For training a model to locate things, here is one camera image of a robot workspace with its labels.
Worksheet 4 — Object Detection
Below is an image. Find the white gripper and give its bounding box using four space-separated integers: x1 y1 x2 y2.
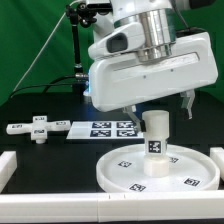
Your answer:
90 32 218 132

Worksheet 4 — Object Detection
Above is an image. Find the white round table top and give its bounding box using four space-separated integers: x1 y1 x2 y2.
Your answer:
96 144 220 193

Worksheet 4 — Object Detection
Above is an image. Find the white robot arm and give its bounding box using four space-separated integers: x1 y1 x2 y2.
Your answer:
85 0 218 132

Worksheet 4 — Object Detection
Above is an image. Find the white marker sheet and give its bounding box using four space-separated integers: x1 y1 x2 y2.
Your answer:
67 121 143 140

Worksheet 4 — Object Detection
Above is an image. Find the white front fence bar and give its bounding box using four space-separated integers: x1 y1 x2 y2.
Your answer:
0 190 224 223

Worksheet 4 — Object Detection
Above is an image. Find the white cross-shaped table base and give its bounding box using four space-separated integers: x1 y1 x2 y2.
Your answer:
6 116 71 144

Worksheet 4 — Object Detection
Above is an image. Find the white left fence block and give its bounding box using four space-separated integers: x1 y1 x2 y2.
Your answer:
0 151 17 193

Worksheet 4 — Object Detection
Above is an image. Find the black cable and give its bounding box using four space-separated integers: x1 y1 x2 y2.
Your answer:
9 75 88 98

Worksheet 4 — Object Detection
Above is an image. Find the black camera stand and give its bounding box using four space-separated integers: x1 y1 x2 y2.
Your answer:
66 2 96 90

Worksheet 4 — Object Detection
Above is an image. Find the white cable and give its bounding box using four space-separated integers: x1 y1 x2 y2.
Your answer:
11 0 88 94

